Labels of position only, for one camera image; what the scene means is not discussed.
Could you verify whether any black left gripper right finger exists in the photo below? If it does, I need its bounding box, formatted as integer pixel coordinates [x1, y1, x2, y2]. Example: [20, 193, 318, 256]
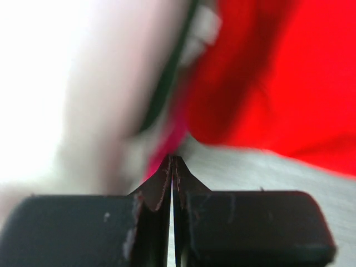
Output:
[172, 156, 337, 266]

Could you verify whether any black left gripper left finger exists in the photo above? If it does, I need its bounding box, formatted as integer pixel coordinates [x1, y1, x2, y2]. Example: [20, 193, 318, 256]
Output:
[1, 156, 172, 267]

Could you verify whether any red t shirt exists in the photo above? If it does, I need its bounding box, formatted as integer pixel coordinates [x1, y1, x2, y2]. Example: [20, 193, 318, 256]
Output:
[185, 1, 355, 175]

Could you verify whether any folded white t shirt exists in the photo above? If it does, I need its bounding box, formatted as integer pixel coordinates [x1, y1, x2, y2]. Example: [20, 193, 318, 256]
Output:
[0, 0, 223, 206]

